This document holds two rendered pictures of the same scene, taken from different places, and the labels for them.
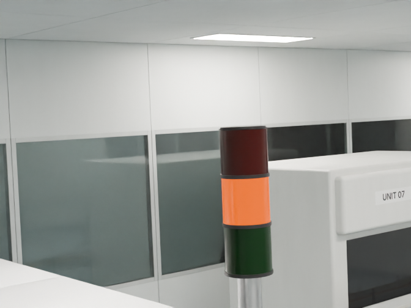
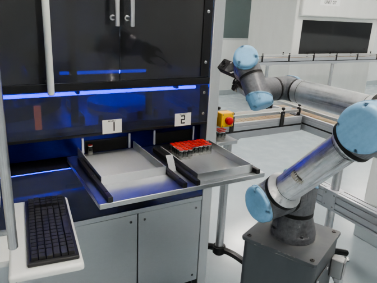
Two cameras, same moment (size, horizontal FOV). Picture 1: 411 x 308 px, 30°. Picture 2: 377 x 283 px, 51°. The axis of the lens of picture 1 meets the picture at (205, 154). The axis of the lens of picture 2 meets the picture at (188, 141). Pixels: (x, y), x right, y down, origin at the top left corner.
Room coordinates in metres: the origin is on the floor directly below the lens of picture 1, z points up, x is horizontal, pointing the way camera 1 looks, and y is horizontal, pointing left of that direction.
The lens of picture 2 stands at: (-1.09, -0.34, 1.50)
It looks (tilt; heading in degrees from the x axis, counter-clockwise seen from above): 18 degrees down; 9
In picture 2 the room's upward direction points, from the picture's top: 3 degrees clockwise
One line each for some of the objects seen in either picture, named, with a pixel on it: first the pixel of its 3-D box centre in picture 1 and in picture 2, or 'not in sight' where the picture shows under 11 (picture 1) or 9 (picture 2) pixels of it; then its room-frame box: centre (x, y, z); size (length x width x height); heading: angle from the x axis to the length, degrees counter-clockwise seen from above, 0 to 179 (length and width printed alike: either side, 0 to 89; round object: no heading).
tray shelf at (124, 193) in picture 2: not in sight; (164, 166); (0.41, 0.01, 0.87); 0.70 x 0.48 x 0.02; 129
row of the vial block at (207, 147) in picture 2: not in sight; (194, 150); (0.55, -0.10, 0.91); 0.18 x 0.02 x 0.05; 129
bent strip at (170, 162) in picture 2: not in sight; (176, 167); (0.32, -0.07, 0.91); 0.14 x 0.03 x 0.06; 38
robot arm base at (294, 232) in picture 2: not in sight; (294, 220); (0.14, -0.52, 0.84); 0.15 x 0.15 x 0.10
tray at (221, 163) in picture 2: not in sight; (203, 158); (0.49, -0.15, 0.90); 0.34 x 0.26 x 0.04; 39
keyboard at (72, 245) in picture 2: not in sight; (49, 224); (-0.06, 0.28, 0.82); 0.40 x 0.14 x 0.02; 33
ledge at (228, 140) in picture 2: not in sight; (219, 138); (0.87, -0.19, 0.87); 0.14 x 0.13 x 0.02; 39
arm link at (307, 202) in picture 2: not in sight; (297, 190); (0.14, -0.51, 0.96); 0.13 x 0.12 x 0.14; 136
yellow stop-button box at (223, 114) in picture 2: not in sight; (223, 118); (0.82, -0.20, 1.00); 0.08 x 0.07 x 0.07; 39
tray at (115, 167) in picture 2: not in sight; (119, 160); (0.36, 0.18, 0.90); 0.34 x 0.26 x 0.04; 39
